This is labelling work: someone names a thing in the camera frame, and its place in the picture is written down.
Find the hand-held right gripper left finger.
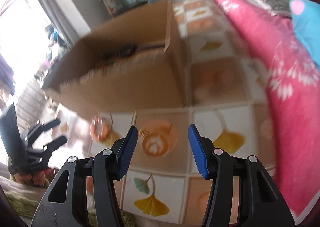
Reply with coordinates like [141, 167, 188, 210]
[31, 125, 138, 227]

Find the person's left hand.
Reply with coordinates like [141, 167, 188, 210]
[9, 168, 50, 186]

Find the grey curtain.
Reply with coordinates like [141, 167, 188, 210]
[27, 0, 92, 42]

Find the pink floral blanket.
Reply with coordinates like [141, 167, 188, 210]
[210, 0, 320, 219]

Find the green fluffy towel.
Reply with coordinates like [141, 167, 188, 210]
[5, 189, 38, 220]

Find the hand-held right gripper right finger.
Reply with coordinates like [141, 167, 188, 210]
[188, 124, 295, 227]

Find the pink orange bead bracelet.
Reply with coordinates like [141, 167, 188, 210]
[89, 116, 110, 141]

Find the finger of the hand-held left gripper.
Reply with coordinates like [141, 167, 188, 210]
[41, 136, 68, 161]
[25, 119, 61, 142]

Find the torn cardboard box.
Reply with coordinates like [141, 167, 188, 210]
[41, 0, 187, 120]

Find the light blue pillow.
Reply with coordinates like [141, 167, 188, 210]
[289, 0, 320, 63]

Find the pile of clothes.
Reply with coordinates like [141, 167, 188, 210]
[45, 24, 68, 67]

